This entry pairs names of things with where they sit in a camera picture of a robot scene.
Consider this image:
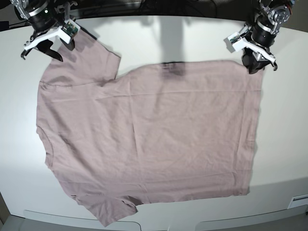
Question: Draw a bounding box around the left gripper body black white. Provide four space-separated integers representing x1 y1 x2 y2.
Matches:
226 23 278 71

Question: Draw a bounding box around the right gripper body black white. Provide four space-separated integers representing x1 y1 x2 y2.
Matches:
21 18 79 59

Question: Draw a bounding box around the mauve pink T-shirt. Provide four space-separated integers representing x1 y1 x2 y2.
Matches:
37 32 263 226

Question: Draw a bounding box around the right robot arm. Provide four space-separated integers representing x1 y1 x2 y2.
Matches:
11 0 80 62

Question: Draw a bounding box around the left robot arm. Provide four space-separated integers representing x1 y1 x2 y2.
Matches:
227 0 295 74

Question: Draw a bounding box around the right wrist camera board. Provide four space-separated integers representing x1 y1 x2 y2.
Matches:
62 21 79 37

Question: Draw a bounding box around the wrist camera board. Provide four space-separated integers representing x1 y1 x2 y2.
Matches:
62 21 79 37
225 32 242 45

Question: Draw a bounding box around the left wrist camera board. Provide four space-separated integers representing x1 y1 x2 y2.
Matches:
225 32 242 45

